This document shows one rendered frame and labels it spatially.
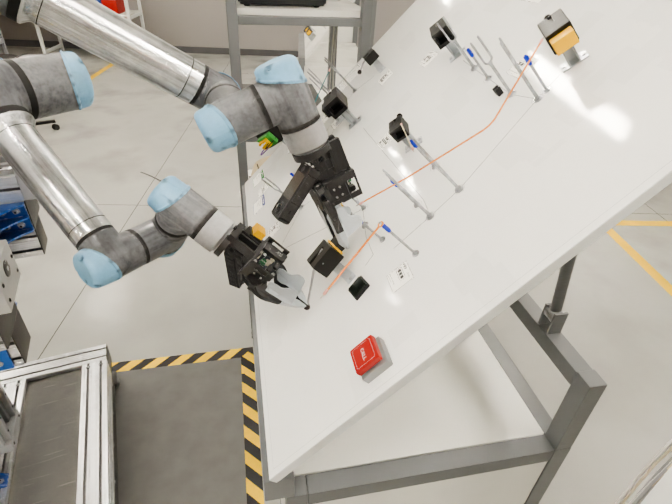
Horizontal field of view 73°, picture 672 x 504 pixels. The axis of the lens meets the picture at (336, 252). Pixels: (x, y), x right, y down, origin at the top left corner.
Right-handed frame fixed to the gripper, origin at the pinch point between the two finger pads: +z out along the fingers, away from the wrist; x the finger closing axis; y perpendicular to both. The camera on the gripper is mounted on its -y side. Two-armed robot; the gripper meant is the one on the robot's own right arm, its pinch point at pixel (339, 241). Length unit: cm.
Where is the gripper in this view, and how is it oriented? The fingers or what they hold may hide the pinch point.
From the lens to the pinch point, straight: 90.9
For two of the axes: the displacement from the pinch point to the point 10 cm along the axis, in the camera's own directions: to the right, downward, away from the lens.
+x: -3.6, -3.9, 8.5
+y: 8.6, -4.8, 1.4
